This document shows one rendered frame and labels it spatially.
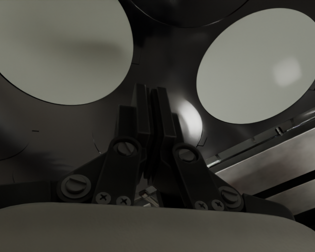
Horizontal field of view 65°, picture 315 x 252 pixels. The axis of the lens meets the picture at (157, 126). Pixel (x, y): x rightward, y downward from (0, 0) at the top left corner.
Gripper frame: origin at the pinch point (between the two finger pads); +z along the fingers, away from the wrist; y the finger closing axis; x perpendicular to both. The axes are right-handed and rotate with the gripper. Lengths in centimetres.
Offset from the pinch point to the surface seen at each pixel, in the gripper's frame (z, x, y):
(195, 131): 8.1, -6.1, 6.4
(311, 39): 8.0, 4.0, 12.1
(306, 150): 10.0, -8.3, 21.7
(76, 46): 8.0, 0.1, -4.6
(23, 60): 8.0, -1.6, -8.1
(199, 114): 8.0, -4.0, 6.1
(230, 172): 10.0, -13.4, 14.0
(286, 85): 8.0, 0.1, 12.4
